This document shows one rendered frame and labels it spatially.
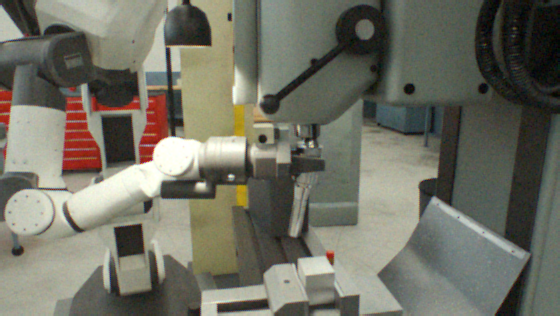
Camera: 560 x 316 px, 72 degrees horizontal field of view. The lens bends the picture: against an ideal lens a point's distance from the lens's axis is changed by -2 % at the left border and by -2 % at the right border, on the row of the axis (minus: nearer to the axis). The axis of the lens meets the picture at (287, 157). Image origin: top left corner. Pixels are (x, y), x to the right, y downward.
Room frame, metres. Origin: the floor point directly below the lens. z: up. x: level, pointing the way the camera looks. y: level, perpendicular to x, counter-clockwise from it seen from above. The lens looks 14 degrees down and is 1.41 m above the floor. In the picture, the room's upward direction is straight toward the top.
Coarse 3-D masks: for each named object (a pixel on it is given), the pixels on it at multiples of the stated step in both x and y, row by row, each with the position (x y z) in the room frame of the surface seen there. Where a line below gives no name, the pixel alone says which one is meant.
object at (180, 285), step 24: (168, 264) 1.52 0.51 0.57; (96, 288) 1.33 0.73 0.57; (168, 288) 1.34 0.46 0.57; (192, 288) 1.34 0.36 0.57; (72, 312) 1.18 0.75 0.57; (96, 312) 1.18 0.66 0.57; (120, 312) 1.19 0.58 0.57; (144, 312) 1.19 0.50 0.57; (168, 312) 1.19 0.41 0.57; (192, 312) 1.10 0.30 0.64
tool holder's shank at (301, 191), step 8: (296, 184) 0.70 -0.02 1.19; (304, 184) 0.69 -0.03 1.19; (296, 192) 0.70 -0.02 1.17; (304, 192) 0.69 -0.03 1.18; (296, 200) 0.70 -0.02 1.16; (304, 200) 0.70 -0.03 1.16; (296, 208) 0.70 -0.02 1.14; (304, 208) 0.70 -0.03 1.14; (296, 216) 0.70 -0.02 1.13; (296, 224) 0.70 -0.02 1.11; (288, 232) 0.70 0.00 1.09; (296, 232) 0.70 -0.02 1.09
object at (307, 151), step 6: (300, 144) 0.69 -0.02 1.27; (300, 150) 0.69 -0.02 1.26; (306, 150) 0.68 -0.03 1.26; (312, 150) 0.68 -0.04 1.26; (318, 150) 0.69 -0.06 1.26; (306, 156) 0.68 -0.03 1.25; (312, 156) 0.68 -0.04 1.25; (318, 156) 0.69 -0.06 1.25; (294, 174) 0.69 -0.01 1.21; (300, 174) 0.68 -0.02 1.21; (306, 174) 0.68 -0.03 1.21; (312, 174) 0.68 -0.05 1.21
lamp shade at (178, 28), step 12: (168, 12) 0.61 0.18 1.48; (180, 12) 0.60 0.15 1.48; (192, 12) 0.60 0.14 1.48; (168, 24) 0.60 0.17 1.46; (180, 24) 0.59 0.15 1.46; (192, 24) 0.60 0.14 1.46; (204, 24) 0.61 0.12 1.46; (168, 36) 0.60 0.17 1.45; (180, 36) 0.59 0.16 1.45; (192, 36) 0.60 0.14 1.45; (204, 36) 0.61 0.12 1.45
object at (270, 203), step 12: (252, 180) 1.18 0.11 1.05; (264, 180) 1.06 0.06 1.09; (252, 192) 1.18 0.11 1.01; (264, 192) 1.07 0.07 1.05; (276, 192) 1.03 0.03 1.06; (288, 192) 1.05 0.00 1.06; (252, 204) 1.18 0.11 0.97; (264, 204) 1.07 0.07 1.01; (276, 204) 1.03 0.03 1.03; (288, 204) 1.05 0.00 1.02; (264, 216) 1.07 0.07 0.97; (276, 216) 1.03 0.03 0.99; (288, 216) 1.05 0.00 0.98; (264, 228) 1.07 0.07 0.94; (276, 228) 1.03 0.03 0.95; (288, 228) 1.05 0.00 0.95
